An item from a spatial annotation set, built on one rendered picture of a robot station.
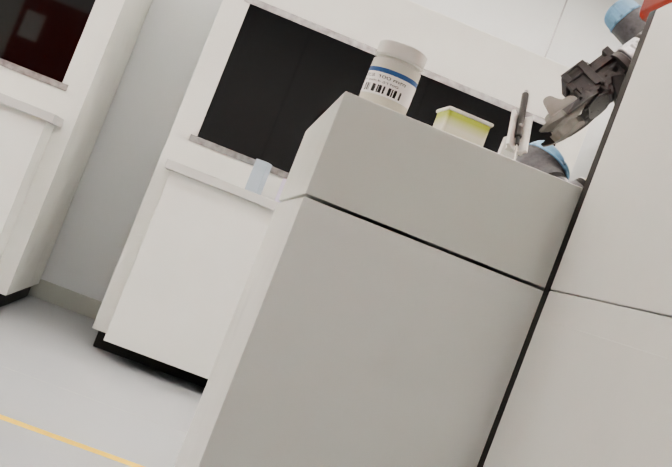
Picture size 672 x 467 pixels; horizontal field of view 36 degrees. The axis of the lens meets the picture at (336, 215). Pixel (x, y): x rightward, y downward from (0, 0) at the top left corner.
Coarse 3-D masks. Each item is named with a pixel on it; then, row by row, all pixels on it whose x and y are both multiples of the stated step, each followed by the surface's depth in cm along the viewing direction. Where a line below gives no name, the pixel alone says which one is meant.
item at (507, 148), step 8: (512, 112) 173; (512, 120) 172; (528, 120) 173; (512, 128) 171; (528, 128) 172; (512, 136) 170; (528, 136) 171; (504, 144) 172; (512, 144) 170; (520, 144) 170; (528, 144) 170; (504, 152) 172; (512, 152) 170; (520, 152) 169
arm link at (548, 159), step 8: (536, 144) 233; (528, 152) 232; (536, 152) 232; (544, 152) 231; (552, 152) 231; (520, 160) 231; (528, 160) 231; (536, 160) 231; (544, 160) 231; (552, 160) 231; (560, 160) 231; (536, 168) 229; (544, 168) 229; (552, 168) 230; (560, 168) 231; (568, 168) 232; (560, 176) 229; (568, 176) 233
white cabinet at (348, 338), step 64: (256, 256) 197; (320, 256) 135; (384, 256) 136; (448, 256) 137; (256, 320) 135; (320, 320) 135; (384, 320) 136; (448, 320) 137; (512, 320) 138; (256, 384) 135; (320, 384) 135; (384, 384) 136; (448, 384) 137; (192, 448) 160; (256, 448) 135; (320, 448) 135; (384, 448) 136; (448, 448) 137
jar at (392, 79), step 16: (384, 48) 141; (400, 48) 140; (384, 64) 141; (400, 64) 140; (416, 64) 141; (368, 80) 142; (384, 80) 140; (400, 80) 140; (416, 80) 142; (368, 96) 141; (384, 96) 140; (400, 96) 140; (400, 112) 141
